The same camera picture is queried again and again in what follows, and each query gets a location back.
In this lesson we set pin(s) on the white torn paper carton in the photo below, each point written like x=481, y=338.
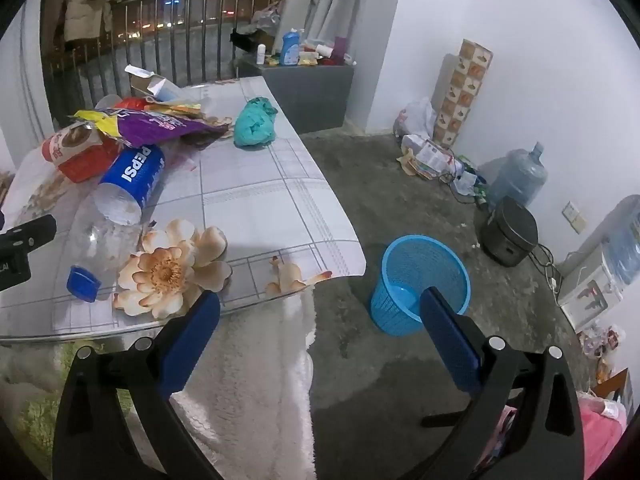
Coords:
x=150, y=85

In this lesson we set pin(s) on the blue plastic wastebasket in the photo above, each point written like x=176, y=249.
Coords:
x=400, y=270

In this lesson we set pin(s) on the clear plastic bag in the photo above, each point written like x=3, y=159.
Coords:
x=265, y=19

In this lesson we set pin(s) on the pile of small packets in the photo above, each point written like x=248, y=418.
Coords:
x=310, y=59

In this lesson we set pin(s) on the teal plastic bag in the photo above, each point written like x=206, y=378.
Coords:
x=255, y=125

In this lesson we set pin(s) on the blue detergent bottle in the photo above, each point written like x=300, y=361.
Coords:
x=290, y=50

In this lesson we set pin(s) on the black rice cooker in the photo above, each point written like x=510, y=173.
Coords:
x=510, y=232

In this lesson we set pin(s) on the green fluffy blanket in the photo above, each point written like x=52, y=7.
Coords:
x=30, y=410

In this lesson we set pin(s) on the white plastic bag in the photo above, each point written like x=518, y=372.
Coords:
x=415, y=117

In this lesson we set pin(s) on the wooden furniture piece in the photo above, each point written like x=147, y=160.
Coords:
x=612, y=385

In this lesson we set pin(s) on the maroon cup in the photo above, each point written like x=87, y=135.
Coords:
x=340, y=50

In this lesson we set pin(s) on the metal railing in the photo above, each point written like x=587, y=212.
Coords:
x=170, y=35

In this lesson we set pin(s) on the tall patterned box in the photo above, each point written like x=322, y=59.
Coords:
x=465, y=90

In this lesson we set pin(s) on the hanging beige coat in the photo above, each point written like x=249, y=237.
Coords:
x=90, y=0

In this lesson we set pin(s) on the small white bottle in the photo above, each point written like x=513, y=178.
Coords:
x=261, y=55

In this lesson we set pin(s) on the pink cloth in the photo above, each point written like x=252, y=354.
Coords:
x=600, y=435

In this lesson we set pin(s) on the white fluffy blanket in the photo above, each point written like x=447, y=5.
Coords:
x=250, y=385

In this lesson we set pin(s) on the water jug on dispenser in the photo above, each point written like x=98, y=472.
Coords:
x=625, y=240

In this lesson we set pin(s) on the wall socket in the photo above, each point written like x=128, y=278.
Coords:
x=575, y=217

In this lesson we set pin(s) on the white water dispenser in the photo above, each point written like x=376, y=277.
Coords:
x=590, y=285

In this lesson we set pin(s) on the clear bottle with blue label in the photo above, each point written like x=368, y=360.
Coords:
x=132, y=172

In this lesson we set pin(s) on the orange yellow snack packet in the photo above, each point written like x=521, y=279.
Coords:
x=177, y=109

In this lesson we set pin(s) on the red snack wrapper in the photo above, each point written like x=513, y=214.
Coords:
x=131, y=103

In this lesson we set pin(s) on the dark box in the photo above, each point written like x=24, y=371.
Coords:
x=245, y=40

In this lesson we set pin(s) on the red white snack bag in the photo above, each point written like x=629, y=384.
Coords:
x=80, y=160

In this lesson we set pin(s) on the empty water jug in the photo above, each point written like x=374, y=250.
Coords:
x=520, y=175

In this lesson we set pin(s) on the grey cabinet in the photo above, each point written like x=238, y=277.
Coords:
x=310, y=95

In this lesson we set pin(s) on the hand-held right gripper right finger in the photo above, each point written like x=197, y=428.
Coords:
x=450, y=340

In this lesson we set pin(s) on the clear bag of snacks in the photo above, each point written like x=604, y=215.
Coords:
x=600, y=340

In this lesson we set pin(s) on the purple snack bag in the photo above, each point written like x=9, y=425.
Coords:
x=160, y=125

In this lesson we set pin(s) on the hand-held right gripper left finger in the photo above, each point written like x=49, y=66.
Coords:
x=192, y=340

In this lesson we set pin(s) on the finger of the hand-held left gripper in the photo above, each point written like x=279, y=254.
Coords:
x=30, y=232

